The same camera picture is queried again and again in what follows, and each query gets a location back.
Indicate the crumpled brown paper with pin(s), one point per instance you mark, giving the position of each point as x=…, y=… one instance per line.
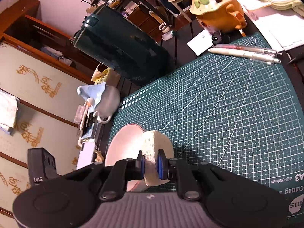
x=98, y=157

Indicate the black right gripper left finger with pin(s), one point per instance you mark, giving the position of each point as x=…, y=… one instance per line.
x=117, y=177

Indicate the orange pig teapot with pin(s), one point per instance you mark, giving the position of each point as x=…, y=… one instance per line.
x=219, y=15

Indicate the white paper stack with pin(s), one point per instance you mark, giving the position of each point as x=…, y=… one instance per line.
x=283, y=30

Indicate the white pen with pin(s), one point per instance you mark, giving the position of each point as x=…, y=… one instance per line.
x=245, y=54

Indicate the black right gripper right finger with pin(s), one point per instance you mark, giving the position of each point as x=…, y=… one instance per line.
x=180, y=173

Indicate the beige oval sponge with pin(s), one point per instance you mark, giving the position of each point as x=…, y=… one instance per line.
x=152, y=141

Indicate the white card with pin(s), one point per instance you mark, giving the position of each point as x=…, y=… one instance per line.
x=201, y=42

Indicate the blue hat white teapot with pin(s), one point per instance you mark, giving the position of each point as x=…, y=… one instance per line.
x=103, y=100

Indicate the white bowl red rim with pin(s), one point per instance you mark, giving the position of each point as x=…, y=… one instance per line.
x=125, y=144

